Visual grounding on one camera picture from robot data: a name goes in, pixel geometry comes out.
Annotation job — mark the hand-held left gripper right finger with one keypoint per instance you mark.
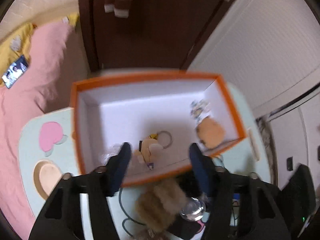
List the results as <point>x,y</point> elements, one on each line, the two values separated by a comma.
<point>200,167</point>

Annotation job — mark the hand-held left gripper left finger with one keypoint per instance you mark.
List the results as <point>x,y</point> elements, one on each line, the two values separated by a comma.
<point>122,165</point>

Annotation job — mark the pink blanket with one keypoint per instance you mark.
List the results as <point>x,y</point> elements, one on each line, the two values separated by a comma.
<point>37,62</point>

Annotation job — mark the orange cardboard box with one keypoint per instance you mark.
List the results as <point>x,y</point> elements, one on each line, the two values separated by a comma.
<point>140,110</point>

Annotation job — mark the white louvre wardrobe door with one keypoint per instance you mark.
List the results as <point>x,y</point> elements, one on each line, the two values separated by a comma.
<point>262,42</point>

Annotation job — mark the fluffy tan plush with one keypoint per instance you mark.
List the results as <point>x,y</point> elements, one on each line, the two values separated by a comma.
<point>160,202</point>

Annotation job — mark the smartphone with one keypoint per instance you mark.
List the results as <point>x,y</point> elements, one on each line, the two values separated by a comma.
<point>15,72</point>

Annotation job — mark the dark brown door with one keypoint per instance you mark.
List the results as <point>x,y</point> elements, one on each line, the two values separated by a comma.
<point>155,35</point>

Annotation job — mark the clear plastic wrapper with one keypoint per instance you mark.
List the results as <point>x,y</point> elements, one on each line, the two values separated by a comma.
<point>112,151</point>

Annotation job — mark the clear glass ball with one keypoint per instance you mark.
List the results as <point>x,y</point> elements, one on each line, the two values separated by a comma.
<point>192,210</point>

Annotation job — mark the white printed sticker pack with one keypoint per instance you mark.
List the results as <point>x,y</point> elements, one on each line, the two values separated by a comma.
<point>198,110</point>

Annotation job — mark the orange plush toy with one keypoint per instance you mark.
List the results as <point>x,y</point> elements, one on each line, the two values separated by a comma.
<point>211,131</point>

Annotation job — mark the yellow rabbit print pillow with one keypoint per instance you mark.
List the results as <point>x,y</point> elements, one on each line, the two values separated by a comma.
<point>71,19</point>
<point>7,62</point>

